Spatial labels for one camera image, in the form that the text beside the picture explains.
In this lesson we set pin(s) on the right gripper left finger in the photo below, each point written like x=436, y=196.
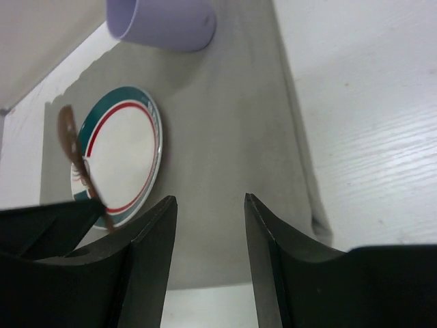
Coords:
x=119, y=280

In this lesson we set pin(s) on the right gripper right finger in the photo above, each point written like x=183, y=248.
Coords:
x=300, y=282

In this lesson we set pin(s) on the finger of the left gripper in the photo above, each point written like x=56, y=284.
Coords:
x=40, y=232

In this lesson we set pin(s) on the brown wooden spoon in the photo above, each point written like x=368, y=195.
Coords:
x=68, y=139

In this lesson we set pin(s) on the white plate with green rim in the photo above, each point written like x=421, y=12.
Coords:
x=121, y=142

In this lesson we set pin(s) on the grey cloth napkin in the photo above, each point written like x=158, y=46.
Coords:
x=230, y=128

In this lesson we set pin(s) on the purple plastic cup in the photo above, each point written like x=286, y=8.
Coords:
x=177, y=25

